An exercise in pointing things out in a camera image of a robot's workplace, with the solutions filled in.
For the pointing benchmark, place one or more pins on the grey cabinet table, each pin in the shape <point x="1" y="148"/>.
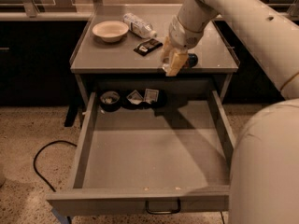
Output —
<point x="93" y="57"/>

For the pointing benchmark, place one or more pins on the black round container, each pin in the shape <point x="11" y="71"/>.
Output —
<point x="110" y="101"/>

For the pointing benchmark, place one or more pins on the white ceramic bowl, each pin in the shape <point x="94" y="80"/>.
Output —
<point x="110" y="31"/>

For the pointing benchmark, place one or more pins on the black drawer handle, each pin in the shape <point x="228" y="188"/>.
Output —
<point x="163" y="207"/>

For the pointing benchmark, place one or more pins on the black snack packet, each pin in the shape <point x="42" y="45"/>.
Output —
<point x="147" y="47"/>

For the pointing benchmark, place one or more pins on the silver blue redbull can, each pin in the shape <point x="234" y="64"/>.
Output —
<point x="190" y="63"/>

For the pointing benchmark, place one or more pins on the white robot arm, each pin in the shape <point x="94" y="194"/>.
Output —
<point x="264" y="178"/>

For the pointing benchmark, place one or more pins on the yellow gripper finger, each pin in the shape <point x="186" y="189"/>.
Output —
<point x="166" y="49"/>
<point x="175" y="63"/>

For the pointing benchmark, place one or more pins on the black tray with packets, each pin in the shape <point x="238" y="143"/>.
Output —
<point x="143" y="99"/>

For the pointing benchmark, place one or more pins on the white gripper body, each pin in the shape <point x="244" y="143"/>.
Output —
<point x="183" y="37"/>

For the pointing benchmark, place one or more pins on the grey counter rail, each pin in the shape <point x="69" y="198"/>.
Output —
<point x="47" y="16"/>

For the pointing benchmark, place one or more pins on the grey open top drawer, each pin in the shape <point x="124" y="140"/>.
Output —
<point x="180" y="152"/>

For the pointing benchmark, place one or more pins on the clear plastic water bottle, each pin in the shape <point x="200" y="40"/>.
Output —
<point x="139" y="26"/>

